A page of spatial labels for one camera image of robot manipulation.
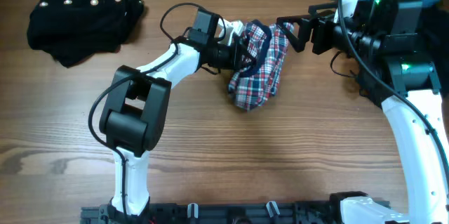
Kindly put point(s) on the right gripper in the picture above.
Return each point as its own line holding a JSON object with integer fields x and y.
{"x": 318, "y": 36}

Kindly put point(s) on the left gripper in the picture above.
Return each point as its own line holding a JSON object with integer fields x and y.
{"x": 236, "y": 60}

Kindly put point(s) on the red blue plaid garment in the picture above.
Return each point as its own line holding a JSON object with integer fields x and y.
{"x": 252, "y": 86}

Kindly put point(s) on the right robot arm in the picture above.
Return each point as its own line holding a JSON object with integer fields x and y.
{"x": 419, "y": 132}

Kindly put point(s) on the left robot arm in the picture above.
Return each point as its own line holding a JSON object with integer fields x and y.
{"x": 136, "y": 106}

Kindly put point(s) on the black mesh garment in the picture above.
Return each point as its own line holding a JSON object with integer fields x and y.
{"x": 435, "y": 41}

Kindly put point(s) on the black knit garment with buttons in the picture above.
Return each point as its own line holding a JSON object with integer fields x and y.
{"x": 73, "y": 30}

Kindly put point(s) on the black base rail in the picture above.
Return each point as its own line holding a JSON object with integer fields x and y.
{"x": 271, "y": 212}

